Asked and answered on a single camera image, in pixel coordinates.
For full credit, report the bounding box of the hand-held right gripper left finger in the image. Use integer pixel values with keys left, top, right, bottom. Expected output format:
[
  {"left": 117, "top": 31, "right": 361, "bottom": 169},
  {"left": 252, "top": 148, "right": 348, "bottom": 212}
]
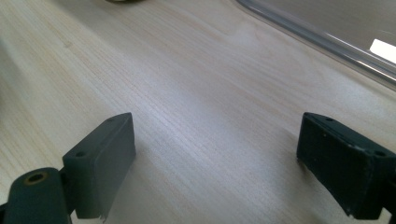
[{"left": 62, "top": 112, "right": 137, "bottom": 220}]

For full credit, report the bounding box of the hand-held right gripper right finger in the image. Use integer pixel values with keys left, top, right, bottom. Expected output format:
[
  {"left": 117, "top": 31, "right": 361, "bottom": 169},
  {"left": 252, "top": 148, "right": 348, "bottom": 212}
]
[{"left": 296, "top": 112, "right": 396, "bottom": 220}]

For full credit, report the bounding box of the white paper label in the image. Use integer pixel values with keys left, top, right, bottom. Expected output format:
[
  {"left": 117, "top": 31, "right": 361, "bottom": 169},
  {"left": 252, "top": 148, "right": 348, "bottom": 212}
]
[{"left": 369, "top": 38, "right": 396, "bottom": 65}]

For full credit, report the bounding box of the brown flat tray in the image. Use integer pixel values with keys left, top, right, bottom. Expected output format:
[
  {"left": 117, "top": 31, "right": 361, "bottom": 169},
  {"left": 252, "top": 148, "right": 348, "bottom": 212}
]
[{"left": 234, "top": 0, "right": 396, "bottom": 91}]

